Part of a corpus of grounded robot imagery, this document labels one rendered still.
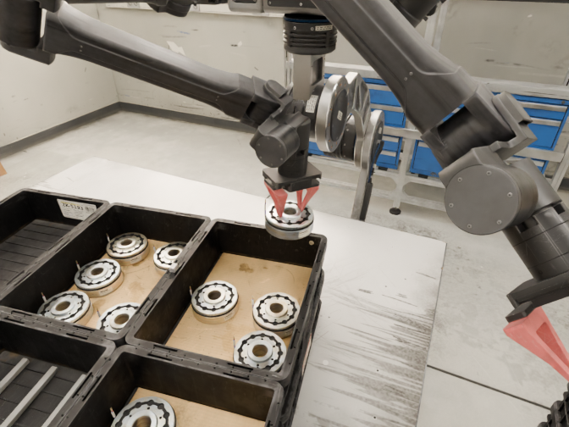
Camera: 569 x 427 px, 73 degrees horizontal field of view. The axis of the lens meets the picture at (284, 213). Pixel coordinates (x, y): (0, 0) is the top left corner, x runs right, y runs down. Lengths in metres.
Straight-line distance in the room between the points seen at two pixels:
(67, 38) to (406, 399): 0.90
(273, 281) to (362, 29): 0.66
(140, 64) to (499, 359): 1.85
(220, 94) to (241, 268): 0.47
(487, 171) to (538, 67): 2.97
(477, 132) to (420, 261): 0.88
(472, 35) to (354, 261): 2.33
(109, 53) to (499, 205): 0.55
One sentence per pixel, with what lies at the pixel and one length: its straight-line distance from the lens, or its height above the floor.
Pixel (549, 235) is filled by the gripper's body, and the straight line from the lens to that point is 0.41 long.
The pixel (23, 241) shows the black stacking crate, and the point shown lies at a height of 0.83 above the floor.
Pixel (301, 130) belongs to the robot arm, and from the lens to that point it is 0.69.
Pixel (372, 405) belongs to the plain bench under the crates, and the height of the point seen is 0.70.
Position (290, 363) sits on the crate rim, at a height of 0.93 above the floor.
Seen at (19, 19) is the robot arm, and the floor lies 1.42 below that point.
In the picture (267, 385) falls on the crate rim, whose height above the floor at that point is 0.93.
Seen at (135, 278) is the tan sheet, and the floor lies 0.83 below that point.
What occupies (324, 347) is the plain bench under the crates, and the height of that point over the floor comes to 0.70.
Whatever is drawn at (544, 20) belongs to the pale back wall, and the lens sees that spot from 3.26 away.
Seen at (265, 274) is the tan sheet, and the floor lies 0.83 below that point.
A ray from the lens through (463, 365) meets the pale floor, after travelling 1.97.
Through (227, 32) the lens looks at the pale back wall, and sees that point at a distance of 3.85.
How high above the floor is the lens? 1.49
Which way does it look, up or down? 34 degrees down
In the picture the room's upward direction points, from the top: straight up
